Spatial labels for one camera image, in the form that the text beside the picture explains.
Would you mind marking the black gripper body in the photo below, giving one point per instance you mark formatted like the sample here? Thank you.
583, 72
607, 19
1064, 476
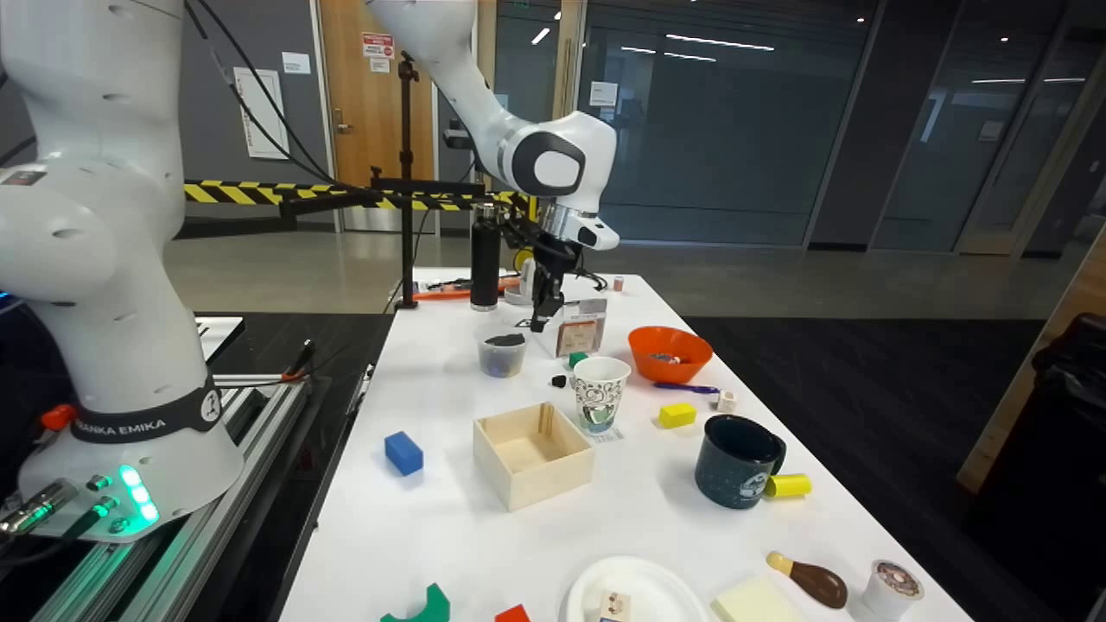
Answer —
555, 256

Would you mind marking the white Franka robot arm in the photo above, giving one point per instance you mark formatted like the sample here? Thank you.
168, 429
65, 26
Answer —
92, 228

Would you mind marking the clear round plastic container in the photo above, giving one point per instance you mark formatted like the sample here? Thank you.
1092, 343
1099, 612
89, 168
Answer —
502, 352

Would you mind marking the flat white box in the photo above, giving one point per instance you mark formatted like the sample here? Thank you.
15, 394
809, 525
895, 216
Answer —
583, 334

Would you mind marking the small green piece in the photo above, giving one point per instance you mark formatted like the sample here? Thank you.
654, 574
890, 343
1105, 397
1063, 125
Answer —
576, 360

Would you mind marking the black bottle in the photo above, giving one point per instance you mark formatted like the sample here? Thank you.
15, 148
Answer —
486, 260

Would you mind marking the small black pebble-shaped object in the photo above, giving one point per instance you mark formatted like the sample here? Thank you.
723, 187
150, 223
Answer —
557, 381

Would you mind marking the patterned paper cup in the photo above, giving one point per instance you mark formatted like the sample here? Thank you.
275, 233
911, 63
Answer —
599, 397

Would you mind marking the orange plastic bowl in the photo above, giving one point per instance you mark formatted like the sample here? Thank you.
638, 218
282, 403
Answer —
673, 352

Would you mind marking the black stand with crossbar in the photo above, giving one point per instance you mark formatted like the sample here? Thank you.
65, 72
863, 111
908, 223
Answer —
407, 228

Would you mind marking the open wooden box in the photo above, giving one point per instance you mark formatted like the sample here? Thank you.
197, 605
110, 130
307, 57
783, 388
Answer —
532, 461

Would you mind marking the purple pen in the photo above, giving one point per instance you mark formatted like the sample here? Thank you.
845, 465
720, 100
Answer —
689, 388

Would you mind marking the yellow rectangular block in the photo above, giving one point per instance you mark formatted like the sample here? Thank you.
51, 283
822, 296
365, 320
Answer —
680, 414

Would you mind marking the blue rectangular block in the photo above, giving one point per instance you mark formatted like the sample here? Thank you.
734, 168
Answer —
401, 452

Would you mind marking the dark blue mug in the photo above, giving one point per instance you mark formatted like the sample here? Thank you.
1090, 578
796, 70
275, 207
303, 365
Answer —
734, 468

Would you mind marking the wooden door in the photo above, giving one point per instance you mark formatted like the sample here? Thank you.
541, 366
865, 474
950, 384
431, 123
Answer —
349, 116

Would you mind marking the yellow cylinder block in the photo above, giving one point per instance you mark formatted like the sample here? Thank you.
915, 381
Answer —
789, 483

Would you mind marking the yellow black caution barrier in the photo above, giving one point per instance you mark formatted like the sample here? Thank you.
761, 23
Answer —
254, 195

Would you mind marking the red cube block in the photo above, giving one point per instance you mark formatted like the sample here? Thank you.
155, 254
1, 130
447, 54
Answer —
513, 612

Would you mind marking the white round plate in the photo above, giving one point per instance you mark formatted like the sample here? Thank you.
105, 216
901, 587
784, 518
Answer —
657, 590

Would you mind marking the white paper sign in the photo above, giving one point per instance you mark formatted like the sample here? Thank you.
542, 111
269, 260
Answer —
260, 111

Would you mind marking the green arch block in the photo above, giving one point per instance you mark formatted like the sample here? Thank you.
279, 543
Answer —
416, 610

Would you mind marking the pale yellow sponge pad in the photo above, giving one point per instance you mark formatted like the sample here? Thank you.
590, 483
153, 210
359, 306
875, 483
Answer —
753, 602

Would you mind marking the brown drumstick-shaped object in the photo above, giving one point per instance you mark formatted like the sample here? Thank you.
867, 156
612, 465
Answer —
818, 580

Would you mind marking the small white cup brown content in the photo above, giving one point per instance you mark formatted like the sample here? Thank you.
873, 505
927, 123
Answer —
890, 590

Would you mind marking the aluminium rail with black base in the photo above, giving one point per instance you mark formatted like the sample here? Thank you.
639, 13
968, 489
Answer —
219, 518

